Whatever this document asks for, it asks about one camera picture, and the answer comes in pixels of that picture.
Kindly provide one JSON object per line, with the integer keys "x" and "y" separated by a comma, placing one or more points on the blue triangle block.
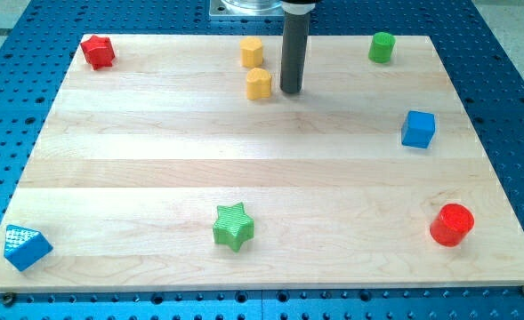
{"x": 23, "y": 247}

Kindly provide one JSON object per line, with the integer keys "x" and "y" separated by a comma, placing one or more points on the red cylinder block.
{"x": 452, "y": 225}

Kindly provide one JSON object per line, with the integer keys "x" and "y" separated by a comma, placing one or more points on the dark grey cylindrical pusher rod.
{"x": 294, "y": 43}

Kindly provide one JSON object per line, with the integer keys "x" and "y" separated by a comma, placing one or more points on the blue cube block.
{"x": 418, "y": 129}

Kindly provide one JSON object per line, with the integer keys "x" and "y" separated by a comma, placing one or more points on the green cylinder block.
{"x": 381, "y": 47}

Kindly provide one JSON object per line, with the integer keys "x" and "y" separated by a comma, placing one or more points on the red star block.
{"x": 98, "y": 51}

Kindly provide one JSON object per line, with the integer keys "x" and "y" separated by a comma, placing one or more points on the left board clamp screw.
{"x": 8, "y": 298}

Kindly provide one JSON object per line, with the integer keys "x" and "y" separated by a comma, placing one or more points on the yellow heart block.
{"x": 258, "y": 84}

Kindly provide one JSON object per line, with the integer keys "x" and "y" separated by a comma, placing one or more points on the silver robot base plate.
{"x": 245, "y": 8}

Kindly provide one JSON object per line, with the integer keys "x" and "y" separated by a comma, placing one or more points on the yellow hexagon block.
{"x": 251, "y": 52}

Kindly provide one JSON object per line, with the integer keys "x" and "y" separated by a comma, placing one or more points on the green star block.
{"x": 233, "y": 226}

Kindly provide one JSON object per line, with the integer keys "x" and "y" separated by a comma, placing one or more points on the white collar robot arm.
{"x": 298, "y": 7}

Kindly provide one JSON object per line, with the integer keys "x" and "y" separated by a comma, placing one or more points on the light wooden board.
{"x": 133, "y": 160}

